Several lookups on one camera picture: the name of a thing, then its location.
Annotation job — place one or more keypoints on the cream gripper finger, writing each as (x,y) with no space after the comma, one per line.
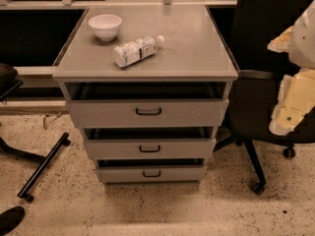
(296,99)
(281,43)

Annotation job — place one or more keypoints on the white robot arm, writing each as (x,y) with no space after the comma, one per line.
(302,41)

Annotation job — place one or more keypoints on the grey drawer cabinet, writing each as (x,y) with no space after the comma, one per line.
(192,64)

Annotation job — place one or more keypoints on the black office chair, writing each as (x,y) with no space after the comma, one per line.
(247,28)

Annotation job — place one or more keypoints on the white plastic bottle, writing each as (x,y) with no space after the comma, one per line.
(136,50)

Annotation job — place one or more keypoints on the white bowl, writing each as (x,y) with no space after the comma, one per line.
(105,27)

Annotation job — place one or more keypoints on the black chair base left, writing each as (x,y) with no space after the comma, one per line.
(8,83)

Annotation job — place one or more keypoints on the black shoe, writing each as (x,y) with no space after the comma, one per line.
(10,219)

